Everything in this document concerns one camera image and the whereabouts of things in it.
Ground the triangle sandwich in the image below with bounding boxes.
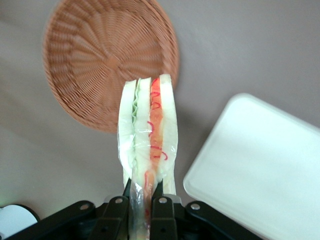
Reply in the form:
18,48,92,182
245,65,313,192
116,72,180,240

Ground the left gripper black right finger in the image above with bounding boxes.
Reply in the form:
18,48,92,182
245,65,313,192
149,178,180,240

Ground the cream rectangular tray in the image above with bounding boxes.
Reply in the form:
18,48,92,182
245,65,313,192
182,92,320,240

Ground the brown round wicker basket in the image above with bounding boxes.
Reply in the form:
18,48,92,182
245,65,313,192
42,0,181,133

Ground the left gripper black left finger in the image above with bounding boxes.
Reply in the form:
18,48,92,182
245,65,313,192
92,178,131,240

